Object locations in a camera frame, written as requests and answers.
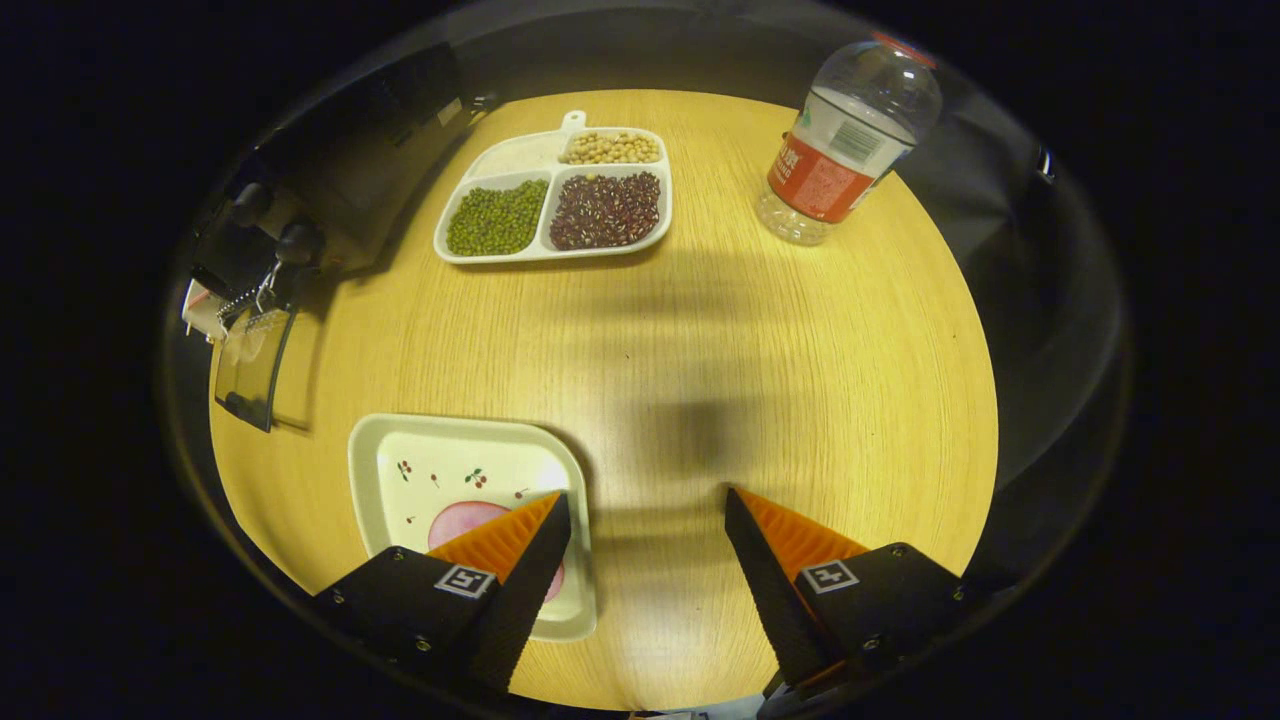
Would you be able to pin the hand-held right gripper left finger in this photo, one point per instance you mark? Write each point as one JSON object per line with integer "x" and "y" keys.
{"x": 520, "y": 590}

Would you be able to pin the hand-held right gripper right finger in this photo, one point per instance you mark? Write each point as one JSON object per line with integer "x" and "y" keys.
{"x": 770, "y": 590}

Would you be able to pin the pink round food slice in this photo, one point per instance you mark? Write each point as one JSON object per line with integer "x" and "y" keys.
{"x": 465, "y": 520}

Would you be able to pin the white square plate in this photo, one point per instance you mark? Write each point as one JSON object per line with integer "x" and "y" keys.
{"x": 440, "y": 450}

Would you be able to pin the black electric oven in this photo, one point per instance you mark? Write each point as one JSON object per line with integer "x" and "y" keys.
{"x": 370, "y": 170}

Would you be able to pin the green beans pile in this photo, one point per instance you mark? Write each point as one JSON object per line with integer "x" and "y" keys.
{"x": 495, "y": 220}

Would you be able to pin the dark red beans pile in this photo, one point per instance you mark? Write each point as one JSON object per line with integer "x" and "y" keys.
{"x": 605, "y": 210}

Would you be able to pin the clear plastic water bottle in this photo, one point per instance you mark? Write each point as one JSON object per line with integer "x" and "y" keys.
{"x": 830, "y": 170}

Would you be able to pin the white divided tray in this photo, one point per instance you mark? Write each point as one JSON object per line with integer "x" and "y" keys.
{"x": 500, "y": 160}

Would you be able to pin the yellow soybeans pile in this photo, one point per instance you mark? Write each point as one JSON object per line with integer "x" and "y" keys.
{"x": 610, "y": 148}

